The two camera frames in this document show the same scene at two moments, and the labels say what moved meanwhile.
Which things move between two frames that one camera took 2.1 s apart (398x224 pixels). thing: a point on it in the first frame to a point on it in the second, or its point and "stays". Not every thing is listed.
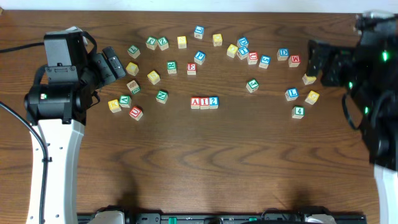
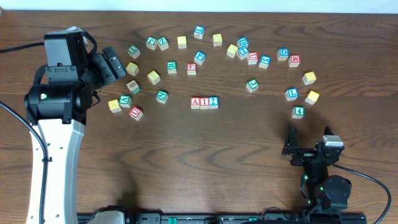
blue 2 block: x=214 y=102 stays
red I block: x=204 y=102 stays
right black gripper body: x=340 y=70 to x=314 y=172
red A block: x=195 y=102 stays
